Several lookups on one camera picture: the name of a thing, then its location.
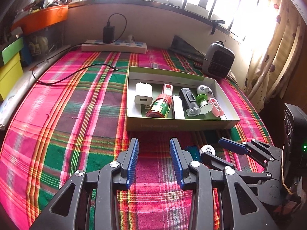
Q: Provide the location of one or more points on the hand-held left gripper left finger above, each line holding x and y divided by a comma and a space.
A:
133, 163

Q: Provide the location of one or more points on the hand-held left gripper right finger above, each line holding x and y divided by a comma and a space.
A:
176, 163

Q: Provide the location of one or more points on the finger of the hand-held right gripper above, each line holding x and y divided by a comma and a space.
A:
254, 177
232, 145

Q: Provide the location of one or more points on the blue usb tester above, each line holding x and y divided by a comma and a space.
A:
194, 152

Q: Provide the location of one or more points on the white bottle cap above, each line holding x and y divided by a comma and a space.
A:
208, 149

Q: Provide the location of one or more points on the green cardboard box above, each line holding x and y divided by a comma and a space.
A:
168, 125

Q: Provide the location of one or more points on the pink plastic clip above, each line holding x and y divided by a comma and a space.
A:
215, 107
167, 87

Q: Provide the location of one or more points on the green and white spool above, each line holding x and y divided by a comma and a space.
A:
206, 107

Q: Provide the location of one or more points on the slim rectangular lighter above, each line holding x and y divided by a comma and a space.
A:
178, 107

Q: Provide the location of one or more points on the red medicine bottle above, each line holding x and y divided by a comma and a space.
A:
160, 106

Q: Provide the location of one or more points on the white panda toy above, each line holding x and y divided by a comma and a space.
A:
205, 89

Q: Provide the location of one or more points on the black flashlight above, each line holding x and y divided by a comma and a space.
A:
188, 100

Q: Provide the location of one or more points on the white charger adapter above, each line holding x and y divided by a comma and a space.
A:
143, 93

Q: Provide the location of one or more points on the pink green plaid blanket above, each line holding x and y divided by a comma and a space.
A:
72, 124

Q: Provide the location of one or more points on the grey space heater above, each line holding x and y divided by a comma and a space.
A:
219, 60

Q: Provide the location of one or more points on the cream patterned curtain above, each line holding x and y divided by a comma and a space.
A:
271, 52

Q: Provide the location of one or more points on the white power strip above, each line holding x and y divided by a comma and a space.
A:
112, 48

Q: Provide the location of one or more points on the black power adapter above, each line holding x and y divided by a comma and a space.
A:
108, 33

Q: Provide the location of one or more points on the clear plastic container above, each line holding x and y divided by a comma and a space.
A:
45, 43

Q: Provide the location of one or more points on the blue box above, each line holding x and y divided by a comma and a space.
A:
26, 57

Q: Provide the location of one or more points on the yellow storage box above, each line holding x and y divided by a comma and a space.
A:
9, 76

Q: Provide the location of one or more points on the green storage box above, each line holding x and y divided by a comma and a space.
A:
12, 50

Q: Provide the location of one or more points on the orange plastic bin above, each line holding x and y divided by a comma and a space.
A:
43, 19

